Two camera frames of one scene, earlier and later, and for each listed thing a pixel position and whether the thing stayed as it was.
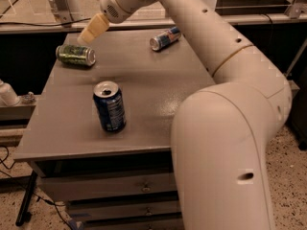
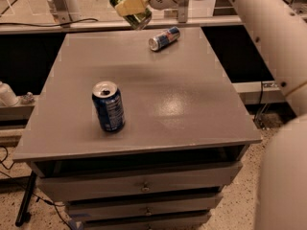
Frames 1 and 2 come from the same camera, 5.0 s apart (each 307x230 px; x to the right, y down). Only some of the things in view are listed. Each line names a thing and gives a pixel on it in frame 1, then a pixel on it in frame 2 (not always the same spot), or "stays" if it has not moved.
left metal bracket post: (60, 4) stays
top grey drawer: (68, 187) stays
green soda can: (78, 55) → (137, 20)
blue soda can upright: (109, 105) stays
